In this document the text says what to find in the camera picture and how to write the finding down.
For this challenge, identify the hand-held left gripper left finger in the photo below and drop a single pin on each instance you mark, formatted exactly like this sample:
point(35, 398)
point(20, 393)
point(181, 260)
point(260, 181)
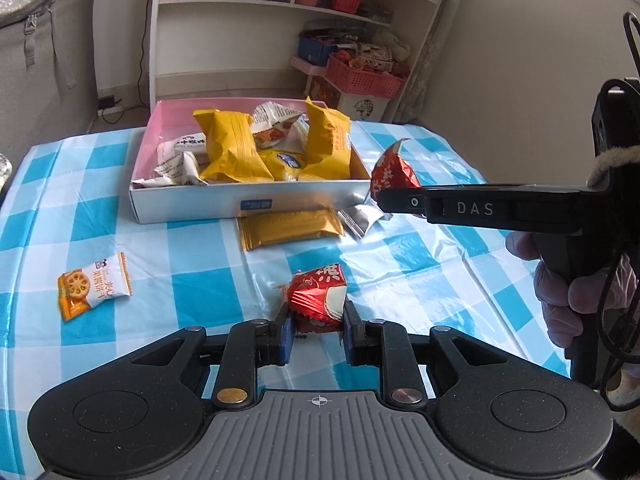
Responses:
point(286, 341)

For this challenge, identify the brown flat snack packet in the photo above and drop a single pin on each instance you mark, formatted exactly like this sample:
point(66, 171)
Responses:
point(290, 227)

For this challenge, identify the orange and white biscuit packet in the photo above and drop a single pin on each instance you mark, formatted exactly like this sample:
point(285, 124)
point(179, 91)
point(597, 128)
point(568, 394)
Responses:
point(92, 285)

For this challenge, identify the yellow snack packet with print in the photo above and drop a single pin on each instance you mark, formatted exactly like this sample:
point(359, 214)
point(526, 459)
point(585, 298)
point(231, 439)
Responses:
point(325, 135)

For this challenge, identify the blue white checkered tablecloth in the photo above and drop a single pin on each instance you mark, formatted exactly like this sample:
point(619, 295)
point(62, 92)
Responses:
point(150, 270)

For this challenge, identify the white power strip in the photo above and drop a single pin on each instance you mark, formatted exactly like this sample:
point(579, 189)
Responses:
point(107, 105)

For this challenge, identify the grey fabric bag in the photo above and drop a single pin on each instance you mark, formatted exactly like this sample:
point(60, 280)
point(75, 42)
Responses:
point(45, 70)

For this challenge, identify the white box with pink inside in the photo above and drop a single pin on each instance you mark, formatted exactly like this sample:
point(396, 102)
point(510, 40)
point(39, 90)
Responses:
point(200, 207)

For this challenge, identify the white packet with red print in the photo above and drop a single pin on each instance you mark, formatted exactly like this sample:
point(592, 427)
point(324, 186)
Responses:
point(270, 115)

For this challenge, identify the pile of snack packets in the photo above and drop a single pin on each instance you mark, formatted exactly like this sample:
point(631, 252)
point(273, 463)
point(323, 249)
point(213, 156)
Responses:
point(370, 55)

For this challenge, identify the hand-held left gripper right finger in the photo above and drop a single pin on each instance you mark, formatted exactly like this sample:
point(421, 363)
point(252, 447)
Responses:
point(349, 341)

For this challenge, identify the large pink plastic basket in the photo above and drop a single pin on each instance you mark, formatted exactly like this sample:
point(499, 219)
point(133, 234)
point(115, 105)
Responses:
point(360, 80)

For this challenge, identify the white printed storage box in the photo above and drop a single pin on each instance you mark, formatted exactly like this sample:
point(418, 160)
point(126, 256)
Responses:
point(365, 107)

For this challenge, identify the red snack packet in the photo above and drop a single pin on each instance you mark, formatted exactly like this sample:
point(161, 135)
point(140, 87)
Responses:
point(392, 170)
point(315, 295)

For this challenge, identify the small red basket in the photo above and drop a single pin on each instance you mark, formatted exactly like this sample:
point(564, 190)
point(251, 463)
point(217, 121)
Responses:
point(346, 1)

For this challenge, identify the blue box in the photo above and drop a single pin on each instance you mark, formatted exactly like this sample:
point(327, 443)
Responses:
point(315, 50)

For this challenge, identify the plain yellow snack packet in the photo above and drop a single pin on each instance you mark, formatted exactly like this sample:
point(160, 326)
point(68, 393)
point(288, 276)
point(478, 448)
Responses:
point(230, 142)

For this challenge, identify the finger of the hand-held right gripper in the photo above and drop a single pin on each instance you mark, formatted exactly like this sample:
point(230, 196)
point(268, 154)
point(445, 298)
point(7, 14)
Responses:
point(500, 210)

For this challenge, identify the white shelf unit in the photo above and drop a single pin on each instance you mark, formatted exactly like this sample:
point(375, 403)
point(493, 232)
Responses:
point(225, 50)

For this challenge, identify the person's right hand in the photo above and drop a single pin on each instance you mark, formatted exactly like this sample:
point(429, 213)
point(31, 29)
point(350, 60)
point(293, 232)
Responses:
point(550, 285)

